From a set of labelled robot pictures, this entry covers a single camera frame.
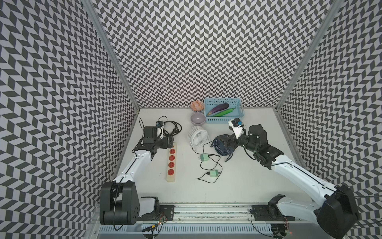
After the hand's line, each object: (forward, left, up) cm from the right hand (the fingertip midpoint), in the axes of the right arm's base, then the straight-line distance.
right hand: (224, 134), depth 77 cm
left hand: (+4, +35, -10) cm, 36 cm away
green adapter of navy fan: (-14, +5, -18) cm, 24 cm away
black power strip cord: (+20, +34, -20) cm, 44 cm away
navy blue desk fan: (+4, +1, -20) cm, 20 cm away
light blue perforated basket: (+33, -3, -17) cm, 38 cm away
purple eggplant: (+36, -1, -17) cm, 40 cm away
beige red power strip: (-8, +30, -18) cm, 36 cm away
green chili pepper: (+32, -6, -18) cm, 37 cm away
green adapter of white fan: (-3, +10, -20) cm, 23 cm away
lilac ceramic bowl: (+26, +14, -18) cm, 35 cm away
